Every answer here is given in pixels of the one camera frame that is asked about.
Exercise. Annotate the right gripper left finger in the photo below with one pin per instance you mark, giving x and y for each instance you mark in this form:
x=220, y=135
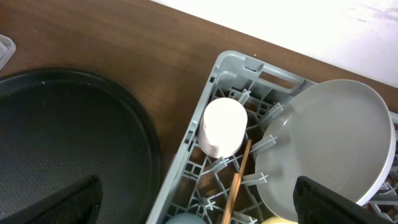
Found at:
x=78, y=203

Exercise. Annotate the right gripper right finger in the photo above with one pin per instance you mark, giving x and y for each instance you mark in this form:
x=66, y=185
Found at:
x=316, y=204

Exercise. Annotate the yellow bowl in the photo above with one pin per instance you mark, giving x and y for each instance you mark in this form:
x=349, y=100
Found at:
x=277, y=220

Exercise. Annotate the grey round plate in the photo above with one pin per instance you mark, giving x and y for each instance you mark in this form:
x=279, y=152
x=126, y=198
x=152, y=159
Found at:
x=338, y=133

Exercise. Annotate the wooden chopstick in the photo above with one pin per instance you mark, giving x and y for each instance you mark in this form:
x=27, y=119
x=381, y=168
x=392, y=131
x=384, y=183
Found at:
x=231, y=199
x=241, y=168

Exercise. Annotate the light blue cup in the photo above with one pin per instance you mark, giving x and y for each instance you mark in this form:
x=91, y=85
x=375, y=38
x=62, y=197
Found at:
x=185, y=218

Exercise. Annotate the pink cup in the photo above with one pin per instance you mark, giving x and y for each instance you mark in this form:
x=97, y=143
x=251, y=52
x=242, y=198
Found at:
x=222, y=128

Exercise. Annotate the grey dishwasher rack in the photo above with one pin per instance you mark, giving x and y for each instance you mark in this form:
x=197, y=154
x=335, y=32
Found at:
x=199, y=184

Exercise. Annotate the round black serving tray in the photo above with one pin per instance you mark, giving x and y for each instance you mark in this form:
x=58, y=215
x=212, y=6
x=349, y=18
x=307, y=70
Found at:
x=60, y=125

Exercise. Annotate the clear plastic bin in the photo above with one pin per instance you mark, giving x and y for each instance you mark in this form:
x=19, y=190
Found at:
x=8, y=48

